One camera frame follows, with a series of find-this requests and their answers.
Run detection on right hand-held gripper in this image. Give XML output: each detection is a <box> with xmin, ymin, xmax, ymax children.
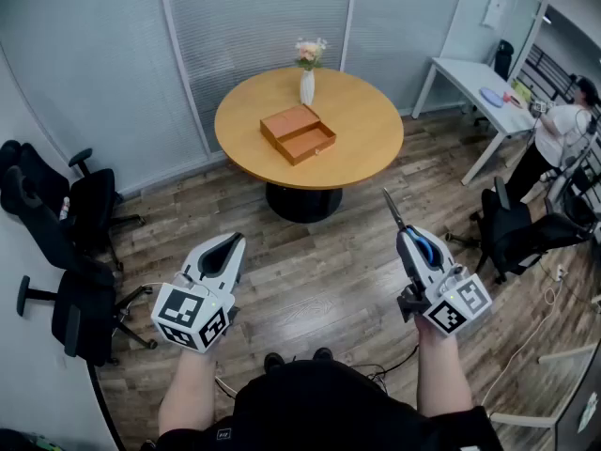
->
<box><xmin>396</xmin><ymin>225</ymin><xmax>493</xmax><ymax>336</ymax></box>

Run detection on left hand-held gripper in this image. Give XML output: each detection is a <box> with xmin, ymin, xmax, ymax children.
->
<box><xmin>150</xmin><ymin>231</ymin><xmax>248</xmax><ymax>354</ymax></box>

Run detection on blue-handled scissors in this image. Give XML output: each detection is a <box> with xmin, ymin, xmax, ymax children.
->
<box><xmin>381</xmin><ymin>187</ymin><xmax>437</xmax><ymax>266</ymax></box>

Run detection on brown wooden box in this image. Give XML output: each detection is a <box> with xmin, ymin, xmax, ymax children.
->
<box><xmin>259</xmin><ymin>103</ymin><xmax>338</xmax><ymax>167</ymax></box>

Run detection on person's right forearm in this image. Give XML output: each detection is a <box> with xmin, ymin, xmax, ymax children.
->
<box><xmin>415</xmin><ymin>316</ymin><xmax>473</xmax><ymax>418</ymax></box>

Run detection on person's left forearm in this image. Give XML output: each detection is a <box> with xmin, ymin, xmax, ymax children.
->
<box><xmin>158</xmin><ymin>347</ymin><xmax>220</xmax><ymax>437</ymax></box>

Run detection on black office chair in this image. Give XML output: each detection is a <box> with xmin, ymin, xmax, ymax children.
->
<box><xmin>0</xmin><ymin>164</ymin><xmax>159</xmax><ymax>368</ymax></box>
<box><xmin>0</xmin><ymin>139</ymin><xmax>147</xmax><ymax>272</ymax></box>
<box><xmin>444</xmin><ymin>175</ymin><xmax>595</xmax><ymax>286</ymax></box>

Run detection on blue plate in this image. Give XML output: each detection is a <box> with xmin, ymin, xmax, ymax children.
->
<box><xmin>478</xmin><ymin>86</ymin><xmax>505</xmax><ymax>109</ymax></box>

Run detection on pink cup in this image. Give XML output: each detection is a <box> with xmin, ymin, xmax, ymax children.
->
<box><xmin>502</xmin><ymin>89</ymin><xmax>528</xmax><ymax>110</ymax></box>

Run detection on person's black shirt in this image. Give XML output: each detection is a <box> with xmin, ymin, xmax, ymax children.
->
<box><xmin>156</xmin><ymin>358</ymin><xmax>504</xmax><ymax>451</ymax></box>

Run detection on white rectangular desk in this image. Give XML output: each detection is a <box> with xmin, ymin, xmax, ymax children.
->
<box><xmin>411</xmin><ymin>56</ymin><xmax>542</xmax><ymax>186</ymax></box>

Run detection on white ribbed vase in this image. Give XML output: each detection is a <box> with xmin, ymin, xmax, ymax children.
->
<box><xmin>299</xmin><ymin>67</ymin><xmax>316</xmax><ymax>107</ymax></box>

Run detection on black bag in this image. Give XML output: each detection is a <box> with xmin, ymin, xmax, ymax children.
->
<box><xmin>493</xmin><ymin>39</ymin><xmax>516</xmax><ymax>82</ymax></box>

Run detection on black metal rack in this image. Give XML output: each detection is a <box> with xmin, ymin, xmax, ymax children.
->
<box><xmin>522</xmin><ymin>43</ymin><xmax>581</xmax><ymax>105</ymax></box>

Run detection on pink flower bouquet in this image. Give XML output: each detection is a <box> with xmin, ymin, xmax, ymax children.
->
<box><xmin>294</xmin><ymin>37</ymin><xmax>330</xmax><ymax>72</ymax></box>

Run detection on black table pedestal base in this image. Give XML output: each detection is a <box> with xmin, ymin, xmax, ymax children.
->
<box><xmin>265</xmin><ymin>180</ymin><xmax>344</xmax><ymax>224</ymax></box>

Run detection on black cable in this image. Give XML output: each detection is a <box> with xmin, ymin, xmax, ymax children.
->
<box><xmin>360</xmin><ymin>342</ymin><xmax>420</xmax><ymax>385</ymax></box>

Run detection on long white cable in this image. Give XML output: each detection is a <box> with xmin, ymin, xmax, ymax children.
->
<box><xmin>480</xmin><ymin>274</ymin><xmax>570</xmax><ymax>409</ymax></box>

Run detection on dark desk with white frame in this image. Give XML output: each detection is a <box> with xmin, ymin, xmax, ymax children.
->
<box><xmin>487</xmin><ymin>341</ymin><xmax>601</xmax><ymax>451</ymax></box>

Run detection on white wall paper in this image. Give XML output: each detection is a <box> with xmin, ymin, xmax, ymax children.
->
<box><xmin>482</xmin><ymin>0</ymin><xmax>509</xmax><ymax>30</ymax></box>

